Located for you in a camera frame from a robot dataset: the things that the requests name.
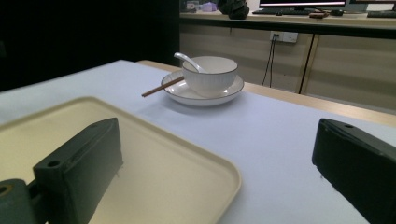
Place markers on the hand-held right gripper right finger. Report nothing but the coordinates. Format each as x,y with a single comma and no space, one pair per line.
358,161

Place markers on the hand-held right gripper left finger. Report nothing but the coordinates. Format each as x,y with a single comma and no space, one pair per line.
84,168

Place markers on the beige plastic tray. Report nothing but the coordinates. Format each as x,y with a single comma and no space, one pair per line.
162,174

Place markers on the brown wooden chopsticks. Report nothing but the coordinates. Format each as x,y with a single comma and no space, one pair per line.
160,87

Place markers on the white plate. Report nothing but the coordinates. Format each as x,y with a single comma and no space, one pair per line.
186,93

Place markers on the white ceramic spoon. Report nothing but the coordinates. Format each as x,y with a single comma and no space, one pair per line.
188,60

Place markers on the white ribbed bowl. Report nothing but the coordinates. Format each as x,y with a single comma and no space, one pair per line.
211,77

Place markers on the wooden counter with cabinets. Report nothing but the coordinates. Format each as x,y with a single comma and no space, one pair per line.
342,62

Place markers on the white tablecloth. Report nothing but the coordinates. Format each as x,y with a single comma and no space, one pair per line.
249,140

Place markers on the black keyboard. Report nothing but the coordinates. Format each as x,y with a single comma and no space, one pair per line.
281,12

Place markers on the computer monitor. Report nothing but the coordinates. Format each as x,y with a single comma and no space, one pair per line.
302,3

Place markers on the black bag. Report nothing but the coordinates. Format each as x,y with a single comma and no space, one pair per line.
234,8

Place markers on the purple box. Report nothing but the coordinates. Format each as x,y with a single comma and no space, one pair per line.
209,6

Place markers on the white wall socket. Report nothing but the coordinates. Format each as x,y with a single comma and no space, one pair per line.
285,36

